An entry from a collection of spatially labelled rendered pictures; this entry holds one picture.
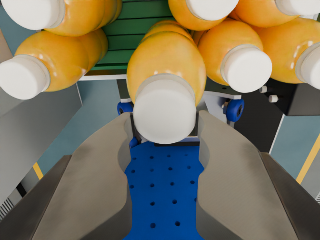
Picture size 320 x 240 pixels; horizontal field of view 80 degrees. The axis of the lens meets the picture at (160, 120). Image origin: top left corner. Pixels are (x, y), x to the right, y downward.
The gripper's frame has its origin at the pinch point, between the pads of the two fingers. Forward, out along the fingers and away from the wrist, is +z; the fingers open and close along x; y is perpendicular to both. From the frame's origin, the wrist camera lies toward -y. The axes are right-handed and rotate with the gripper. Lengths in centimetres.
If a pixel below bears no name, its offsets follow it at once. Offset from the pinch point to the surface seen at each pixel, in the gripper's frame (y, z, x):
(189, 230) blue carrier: 17.8, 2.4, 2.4
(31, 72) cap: -0.9, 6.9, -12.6
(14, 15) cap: -5.6, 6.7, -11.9
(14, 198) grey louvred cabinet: 149, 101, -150
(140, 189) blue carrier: 17.9, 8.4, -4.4
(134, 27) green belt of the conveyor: -2.1, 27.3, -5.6
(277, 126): 72, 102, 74
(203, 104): 10.8, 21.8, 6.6
